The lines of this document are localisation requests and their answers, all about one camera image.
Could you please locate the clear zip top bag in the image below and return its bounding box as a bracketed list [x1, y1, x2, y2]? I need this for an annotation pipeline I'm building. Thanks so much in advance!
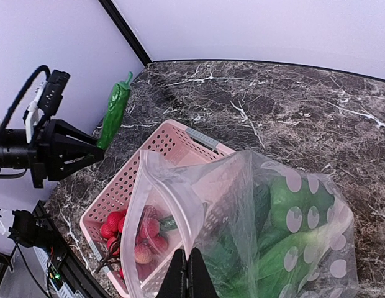
[125, 151, 358, 297]

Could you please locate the red toy strawberry bunch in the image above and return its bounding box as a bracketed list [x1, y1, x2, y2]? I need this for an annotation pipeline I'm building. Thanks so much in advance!
[95, 205, 170, 281]

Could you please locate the black front frame rail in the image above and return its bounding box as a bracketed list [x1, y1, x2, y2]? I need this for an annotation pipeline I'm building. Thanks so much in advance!
[32, 201, 110, 298]

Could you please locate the green toy chili pepper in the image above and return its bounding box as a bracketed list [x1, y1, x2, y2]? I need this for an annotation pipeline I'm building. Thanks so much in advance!
[97, 71, 133, 150]

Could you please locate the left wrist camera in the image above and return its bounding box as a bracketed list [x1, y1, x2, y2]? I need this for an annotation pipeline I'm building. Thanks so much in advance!
[23, 69, 71, 144]

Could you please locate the pink plastic basket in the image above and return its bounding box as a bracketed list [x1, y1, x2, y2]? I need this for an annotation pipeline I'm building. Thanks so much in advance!
[80, 120, 234, 297]

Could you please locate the toy bok choy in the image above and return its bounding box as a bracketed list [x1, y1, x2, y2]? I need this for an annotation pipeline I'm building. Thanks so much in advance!
[206, 228, 330, 297]

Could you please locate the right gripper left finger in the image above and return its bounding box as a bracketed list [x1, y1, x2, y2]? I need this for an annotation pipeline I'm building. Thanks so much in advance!
[157, 249, 187, 298]

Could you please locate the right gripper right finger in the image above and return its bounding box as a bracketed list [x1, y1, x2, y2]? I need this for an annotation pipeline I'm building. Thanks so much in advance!
[188, 248, 217, 298]

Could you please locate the white slotted cable duct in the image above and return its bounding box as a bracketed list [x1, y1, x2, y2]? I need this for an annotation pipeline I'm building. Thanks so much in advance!
[34, 247, 74, 298]

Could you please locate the black frame post left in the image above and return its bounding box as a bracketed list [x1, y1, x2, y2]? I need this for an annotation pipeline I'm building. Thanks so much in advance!
[98, 0, 152, 67]

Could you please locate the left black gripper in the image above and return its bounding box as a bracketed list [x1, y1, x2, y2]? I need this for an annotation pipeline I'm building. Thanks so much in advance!
[28, 119, 104, 189]

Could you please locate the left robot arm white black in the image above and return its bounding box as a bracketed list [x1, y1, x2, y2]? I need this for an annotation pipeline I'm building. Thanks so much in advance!
[0, 65, 104, 189]

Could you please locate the small dark toy cucumber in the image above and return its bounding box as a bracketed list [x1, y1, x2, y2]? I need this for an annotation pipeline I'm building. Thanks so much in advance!
[158, 215, 178, 233]

